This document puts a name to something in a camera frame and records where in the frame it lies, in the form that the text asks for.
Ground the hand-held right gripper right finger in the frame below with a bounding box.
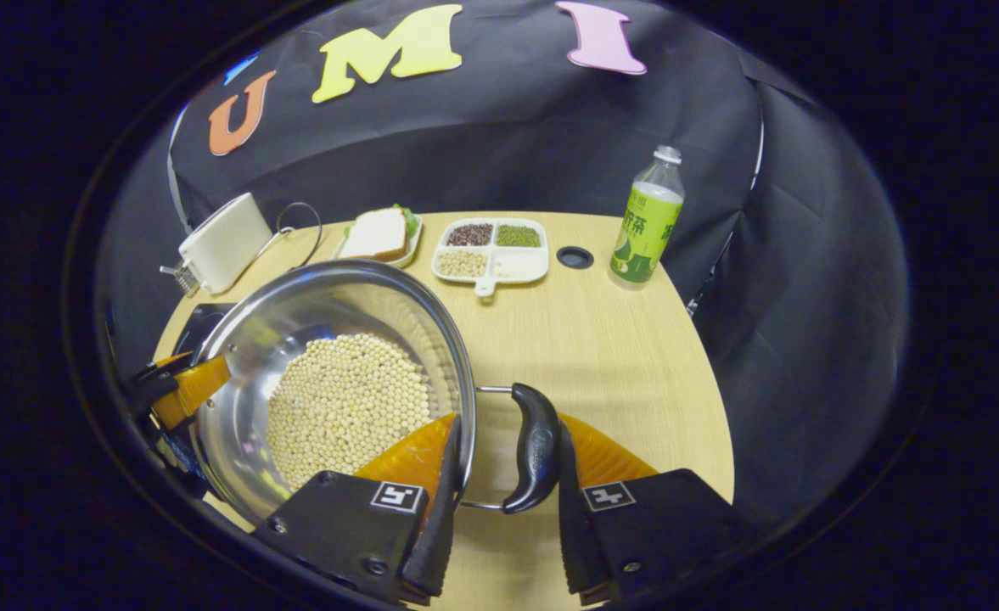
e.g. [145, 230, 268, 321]
[557, 413, 755, 608]

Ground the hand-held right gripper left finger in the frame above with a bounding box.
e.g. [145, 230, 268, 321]
[251, 413, 464, 608]

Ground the black induction cooktop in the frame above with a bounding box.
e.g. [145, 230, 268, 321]
[155, 303, 239, 502]

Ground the stainless steel pot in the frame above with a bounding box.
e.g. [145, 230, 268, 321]
[189, 259, 564, 527]

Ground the pile of yellow soybeans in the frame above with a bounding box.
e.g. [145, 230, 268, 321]
[266, 333, 434, 493]

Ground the white toaster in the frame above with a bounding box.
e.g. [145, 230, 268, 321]
[178, 193, 273, 295]

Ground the sandwich with lettuce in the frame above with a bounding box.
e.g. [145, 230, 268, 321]
[340, 204, 419, 262]

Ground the small white plate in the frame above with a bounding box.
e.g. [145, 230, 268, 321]
[332, 206, 424, 270]

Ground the white divided grain dish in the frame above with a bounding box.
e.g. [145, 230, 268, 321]
[431, 218, 550, 298]

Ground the green drink bottle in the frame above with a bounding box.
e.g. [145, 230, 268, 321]
[609, 144, 686, 287]

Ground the black backdrop cloth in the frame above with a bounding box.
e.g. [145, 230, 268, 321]
[96, 0, 912, 527]

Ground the black power cable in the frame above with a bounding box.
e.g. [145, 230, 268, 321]
[255, 201, 324, 271]

